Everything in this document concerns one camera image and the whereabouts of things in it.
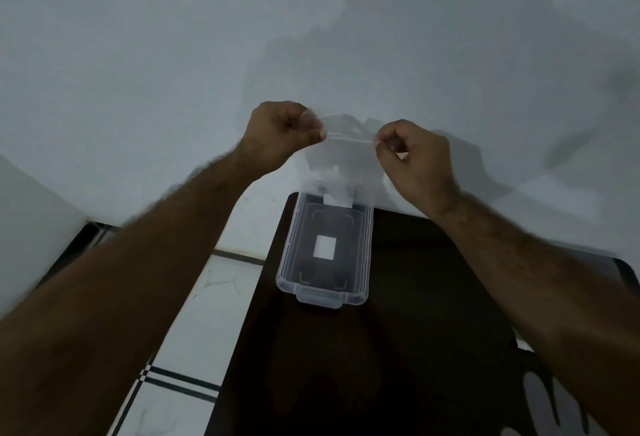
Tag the clear plastic zip bag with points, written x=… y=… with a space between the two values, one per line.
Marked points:
x=345 y=160

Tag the white label sticker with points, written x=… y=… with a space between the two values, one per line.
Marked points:
x=325 y=247

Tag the person's right forearm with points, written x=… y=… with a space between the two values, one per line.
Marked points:
x=545 y=290

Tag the person's left hand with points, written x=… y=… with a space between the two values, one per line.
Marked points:
x=272 y=138

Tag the clear plastic storage box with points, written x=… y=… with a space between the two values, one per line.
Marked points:
x=325 y=250

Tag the person's right hand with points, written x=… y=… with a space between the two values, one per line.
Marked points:
x=425 y=165

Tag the person's left forearm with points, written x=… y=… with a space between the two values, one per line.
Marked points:
x=115 y=280

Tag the person's right thumb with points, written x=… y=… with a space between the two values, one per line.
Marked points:
x=387 y=160

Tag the person's left thumb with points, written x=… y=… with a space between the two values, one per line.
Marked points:
x=310 y=138

